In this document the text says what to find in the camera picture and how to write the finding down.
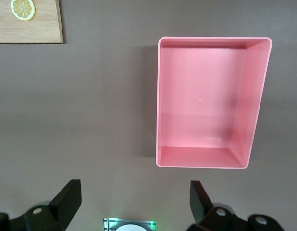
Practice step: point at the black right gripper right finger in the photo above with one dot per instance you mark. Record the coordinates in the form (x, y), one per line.
(206, 214)

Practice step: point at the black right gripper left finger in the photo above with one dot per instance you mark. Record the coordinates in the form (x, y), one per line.
(57, 211)

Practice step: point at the pink plastic bin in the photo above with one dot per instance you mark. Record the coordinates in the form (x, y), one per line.
(199, 101)

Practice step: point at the bamboo cutting board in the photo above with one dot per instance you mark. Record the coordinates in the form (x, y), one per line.
(30, 31)

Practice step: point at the yellow lemon slice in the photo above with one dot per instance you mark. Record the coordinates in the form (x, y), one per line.
(23, 9)

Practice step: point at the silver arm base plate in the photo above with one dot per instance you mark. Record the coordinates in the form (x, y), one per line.
(108, 223)

